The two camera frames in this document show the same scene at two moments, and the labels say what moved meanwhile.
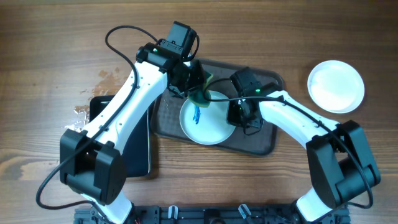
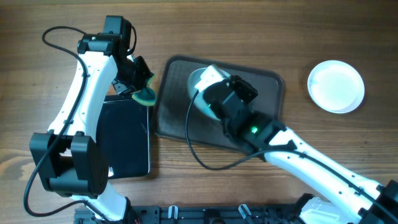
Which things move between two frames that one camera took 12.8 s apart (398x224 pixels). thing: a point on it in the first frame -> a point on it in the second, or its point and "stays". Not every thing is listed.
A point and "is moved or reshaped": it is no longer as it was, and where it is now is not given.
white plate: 336,86 stays
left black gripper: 199,78 -> 144,74
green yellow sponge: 201,97 is moved or reshaped
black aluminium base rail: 212,214 stays
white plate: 206,126 is moved or reshaped
